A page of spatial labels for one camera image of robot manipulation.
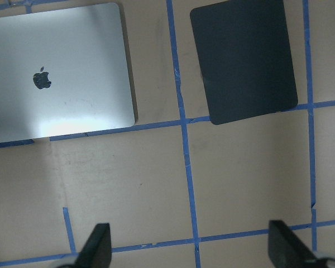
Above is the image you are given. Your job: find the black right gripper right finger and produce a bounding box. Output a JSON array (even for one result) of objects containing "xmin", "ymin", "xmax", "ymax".
[{"xmin": 268, "ymin": 220, "xmax": 318, "ymax": 268}]

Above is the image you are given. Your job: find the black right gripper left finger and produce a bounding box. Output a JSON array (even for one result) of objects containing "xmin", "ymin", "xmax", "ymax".
[{"xmin": 74, "ymin": 223, "xmax": 112, "ymax": 268}]

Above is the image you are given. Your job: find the black mousepad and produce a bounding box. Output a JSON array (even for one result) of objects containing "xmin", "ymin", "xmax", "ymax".
[{"xmin": 190, "ymin": 1, "xmax": 298, "ymax": 125}]

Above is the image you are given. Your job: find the silver apple laptop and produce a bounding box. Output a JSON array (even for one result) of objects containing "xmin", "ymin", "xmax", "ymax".
[{"xmin": 0, "ymin": 2, "xmax": 136, "ymax": 143}]

